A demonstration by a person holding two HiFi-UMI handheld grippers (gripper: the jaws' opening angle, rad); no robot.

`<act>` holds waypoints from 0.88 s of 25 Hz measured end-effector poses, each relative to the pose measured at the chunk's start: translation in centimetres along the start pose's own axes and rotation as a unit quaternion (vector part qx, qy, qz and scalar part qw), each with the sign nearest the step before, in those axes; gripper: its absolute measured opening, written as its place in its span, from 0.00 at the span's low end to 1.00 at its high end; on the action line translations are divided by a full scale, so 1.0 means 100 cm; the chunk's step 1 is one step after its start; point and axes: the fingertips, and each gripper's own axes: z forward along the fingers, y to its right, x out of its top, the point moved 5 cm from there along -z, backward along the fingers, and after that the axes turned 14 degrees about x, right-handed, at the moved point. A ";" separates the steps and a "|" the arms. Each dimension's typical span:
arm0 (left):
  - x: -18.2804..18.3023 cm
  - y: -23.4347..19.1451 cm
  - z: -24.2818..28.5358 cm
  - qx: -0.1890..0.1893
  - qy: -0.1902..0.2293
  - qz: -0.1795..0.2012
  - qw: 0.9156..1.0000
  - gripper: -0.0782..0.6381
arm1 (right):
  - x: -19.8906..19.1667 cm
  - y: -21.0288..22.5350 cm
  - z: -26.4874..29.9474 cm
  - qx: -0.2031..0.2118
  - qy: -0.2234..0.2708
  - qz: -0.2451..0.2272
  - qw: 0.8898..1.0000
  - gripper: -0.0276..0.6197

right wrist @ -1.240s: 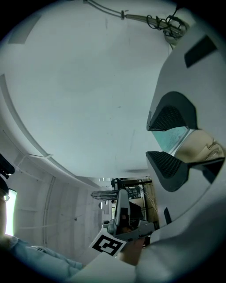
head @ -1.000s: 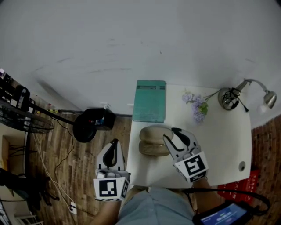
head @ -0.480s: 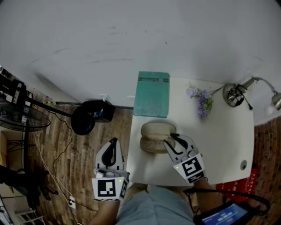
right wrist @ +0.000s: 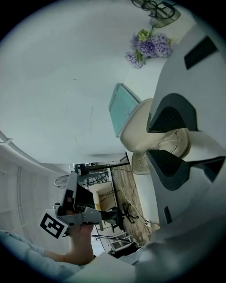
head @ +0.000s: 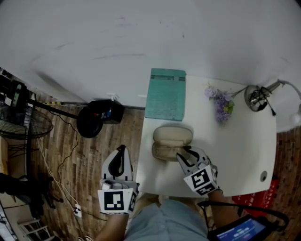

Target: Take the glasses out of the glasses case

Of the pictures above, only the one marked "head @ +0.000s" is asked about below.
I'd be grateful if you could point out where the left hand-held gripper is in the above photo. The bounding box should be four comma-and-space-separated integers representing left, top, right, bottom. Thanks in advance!
97, 145, 140, 214

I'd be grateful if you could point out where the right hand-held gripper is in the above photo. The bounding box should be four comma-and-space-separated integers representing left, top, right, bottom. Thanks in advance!
176, 146, 223, 196

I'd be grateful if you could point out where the beige glasses case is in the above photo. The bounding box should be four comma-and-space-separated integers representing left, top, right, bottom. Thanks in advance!
151, 125, 194, 162

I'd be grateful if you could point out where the person's right forearm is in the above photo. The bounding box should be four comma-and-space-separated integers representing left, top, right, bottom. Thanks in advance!
206, 190, 240, 228

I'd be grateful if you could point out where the person's left forearm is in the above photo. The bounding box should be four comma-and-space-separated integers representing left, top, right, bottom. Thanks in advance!
94, 213, 130, 241

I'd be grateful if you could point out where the white table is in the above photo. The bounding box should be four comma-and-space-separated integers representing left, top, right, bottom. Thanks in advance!
135, 75, 277, 198

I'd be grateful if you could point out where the black standing fan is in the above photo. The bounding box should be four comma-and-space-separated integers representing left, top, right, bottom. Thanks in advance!
0, 80, 104, 179

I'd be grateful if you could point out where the black bag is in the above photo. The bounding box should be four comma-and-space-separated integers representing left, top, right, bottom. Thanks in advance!
88, 100, 125, 125

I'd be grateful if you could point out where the purple artificial flower sprig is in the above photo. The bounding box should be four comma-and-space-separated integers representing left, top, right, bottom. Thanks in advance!
204, 82, 247, 124

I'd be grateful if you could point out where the person's light blue clothing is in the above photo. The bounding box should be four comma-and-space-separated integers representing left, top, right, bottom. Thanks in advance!
124, 200, 210, 241

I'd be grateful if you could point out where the teal book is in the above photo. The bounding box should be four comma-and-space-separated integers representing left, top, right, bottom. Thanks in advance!
144, 68, 187, 122

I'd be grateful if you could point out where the black tablet with blue screen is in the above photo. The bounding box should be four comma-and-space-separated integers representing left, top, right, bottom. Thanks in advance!
208, 215, 273, 241

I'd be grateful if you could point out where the silver desk lamp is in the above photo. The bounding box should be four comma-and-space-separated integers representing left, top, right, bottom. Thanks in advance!
244, 79, 301, 125

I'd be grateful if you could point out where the black fan cable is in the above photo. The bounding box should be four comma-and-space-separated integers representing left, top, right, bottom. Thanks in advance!
49, 110, 79, 189

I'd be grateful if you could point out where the white power cable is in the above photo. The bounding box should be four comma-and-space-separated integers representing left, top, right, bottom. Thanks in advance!
36, 138, 79, 208

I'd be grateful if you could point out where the black strap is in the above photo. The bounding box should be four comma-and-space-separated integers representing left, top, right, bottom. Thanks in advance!
197, 201, 289, 233

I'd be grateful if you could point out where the black lamp cable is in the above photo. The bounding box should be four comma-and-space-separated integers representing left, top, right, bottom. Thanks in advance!
249, 86, 277, 116

